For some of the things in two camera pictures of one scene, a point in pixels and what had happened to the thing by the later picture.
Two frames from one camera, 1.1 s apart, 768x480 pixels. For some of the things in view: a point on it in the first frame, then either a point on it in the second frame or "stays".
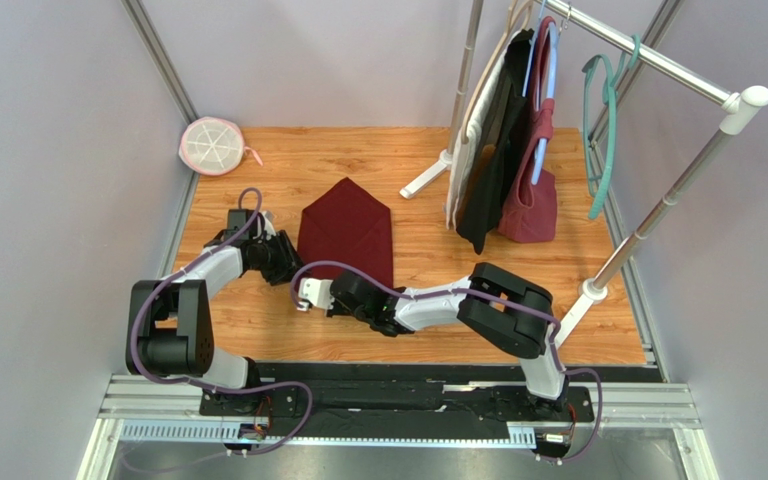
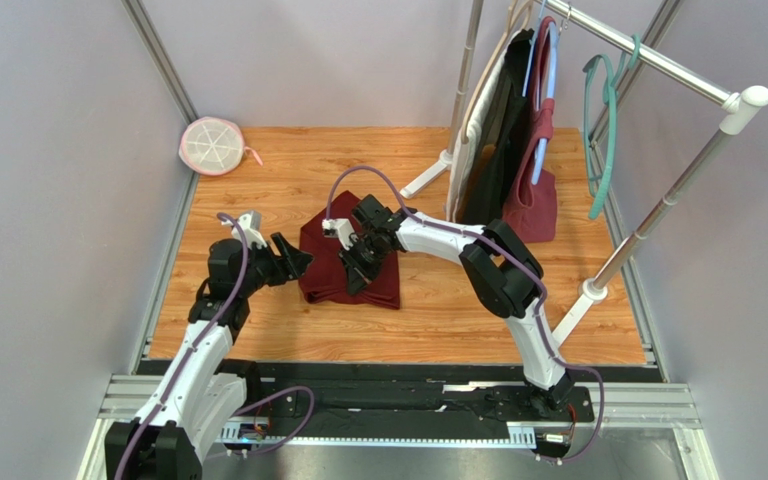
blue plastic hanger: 539,159 stays
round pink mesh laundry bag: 214,146 stays
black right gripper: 342,292 -> 359,254
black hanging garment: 487,172 stays
